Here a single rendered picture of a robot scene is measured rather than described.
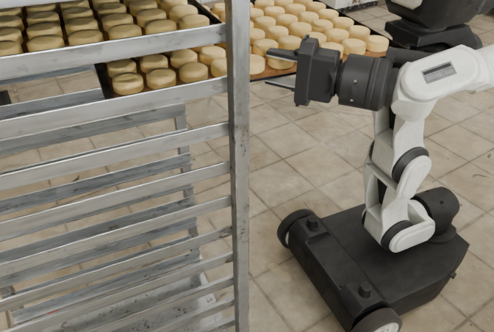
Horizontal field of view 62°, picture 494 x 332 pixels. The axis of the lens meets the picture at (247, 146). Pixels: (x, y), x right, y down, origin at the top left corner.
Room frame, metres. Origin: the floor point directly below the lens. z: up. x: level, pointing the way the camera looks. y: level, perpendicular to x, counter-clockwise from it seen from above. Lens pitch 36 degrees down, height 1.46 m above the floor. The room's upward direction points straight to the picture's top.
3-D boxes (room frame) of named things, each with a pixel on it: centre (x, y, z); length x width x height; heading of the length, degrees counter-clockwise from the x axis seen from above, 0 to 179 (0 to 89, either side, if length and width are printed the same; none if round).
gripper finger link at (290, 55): (0.68, -0.07, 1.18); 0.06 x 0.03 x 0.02; 69
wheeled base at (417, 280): (1.13, -0.56, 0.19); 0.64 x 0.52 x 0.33; 114
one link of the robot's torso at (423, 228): (1.14, -0.59, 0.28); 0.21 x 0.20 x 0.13; 114
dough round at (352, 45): (0.81, -0.22, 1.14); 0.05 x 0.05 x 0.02
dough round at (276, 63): (0.74, -0.06, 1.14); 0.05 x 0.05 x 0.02
